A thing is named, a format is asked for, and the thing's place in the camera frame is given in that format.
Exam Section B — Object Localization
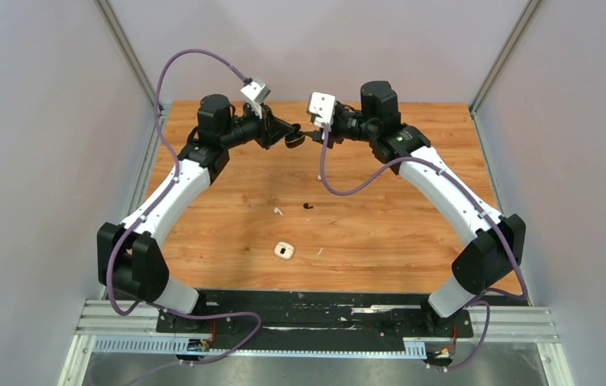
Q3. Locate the right corner aluminium post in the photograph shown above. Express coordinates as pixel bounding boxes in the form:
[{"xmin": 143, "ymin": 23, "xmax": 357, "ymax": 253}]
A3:
[{"xmin": 469, "ymin": 0, "xmax": 544, "ymax": 117}]

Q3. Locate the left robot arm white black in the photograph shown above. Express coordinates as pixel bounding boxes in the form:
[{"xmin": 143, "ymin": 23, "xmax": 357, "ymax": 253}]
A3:
[{"xmin": 96, "ymin": 94, "xmax": 305, "ymax": 332}]

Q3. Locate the aluminium rail frame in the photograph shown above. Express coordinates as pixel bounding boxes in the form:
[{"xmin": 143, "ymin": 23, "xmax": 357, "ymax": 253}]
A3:
[{"xmin": 59, "ymin": 301, "xmax": 573, "ymax": 385}]

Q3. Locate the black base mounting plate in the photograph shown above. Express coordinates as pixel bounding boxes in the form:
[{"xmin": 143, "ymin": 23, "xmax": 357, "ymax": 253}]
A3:
[{"xmin": 105, "ymin": 289, "xmax": 529, "ymax": 354}]

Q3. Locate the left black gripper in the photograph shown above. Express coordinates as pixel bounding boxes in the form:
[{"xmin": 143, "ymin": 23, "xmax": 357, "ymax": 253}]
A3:
[{"xmin": 220, "ymin": 101, "xmax": 294, "ymax": 150}]

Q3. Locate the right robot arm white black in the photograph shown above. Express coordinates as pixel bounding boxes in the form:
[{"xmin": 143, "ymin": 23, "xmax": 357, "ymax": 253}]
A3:
[{"xmin": 307, "ymin": 80, "xmax": 526, "ymax": 336}]

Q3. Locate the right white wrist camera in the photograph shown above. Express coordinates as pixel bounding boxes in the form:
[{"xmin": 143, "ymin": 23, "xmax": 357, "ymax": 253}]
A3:
[{"xmin": 307, "ymin": 92, "xmax": 337, "ymax": 129}]

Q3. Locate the white open charging case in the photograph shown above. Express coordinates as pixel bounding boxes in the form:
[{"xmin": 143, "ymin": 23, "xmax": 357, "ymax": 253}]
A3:
[{"xmin": 273, "ymin": 241, "xmax": 296, "ymax": 261}]

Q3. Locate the left corner aluminium post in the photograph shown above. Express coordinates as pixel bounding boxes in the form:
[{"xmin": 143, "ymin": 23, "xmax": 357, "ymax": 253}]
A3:
[{"xmin": 94, "ymin": 0, "xmax": 163, "ymax": 116}]

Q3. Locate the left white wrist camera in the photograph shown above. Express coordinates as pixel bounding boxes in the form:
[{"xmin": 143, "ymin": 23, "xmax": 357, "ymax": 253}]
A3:
[{"xmin": 240, "ymin": 78, "xmax": 271, "ymax": 119}]

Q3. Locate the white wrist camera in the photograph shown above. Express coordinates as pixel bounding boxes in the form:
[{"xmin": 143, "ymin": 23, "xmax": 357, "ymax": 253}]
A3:
[
  {"xmin": 307, "ymin": 92, "xmax": 337, "ymax": 129},
  {"xmin": 240, "ymin": 78, "xmax": 271, "ymax": 119}
]

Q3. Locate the black charging case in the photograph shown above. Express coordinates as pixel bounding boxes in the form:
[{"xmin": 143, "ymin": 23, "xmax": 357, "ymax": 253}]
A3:
[{"xmin": 285, "ymin": 132, "xmax": 306, "ymax": 149}]

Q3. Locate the corner aluminium post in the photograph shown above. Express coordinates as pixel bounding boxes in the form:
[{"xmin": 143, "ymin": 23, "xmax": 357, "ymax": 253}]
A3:
[
  {"xmin": 94, "ymin": 0, "xmax": 163, "ymax": 116},
  {"xmin": 469, "ymin": 0, "xmax": 544, "ymax": 117}
]

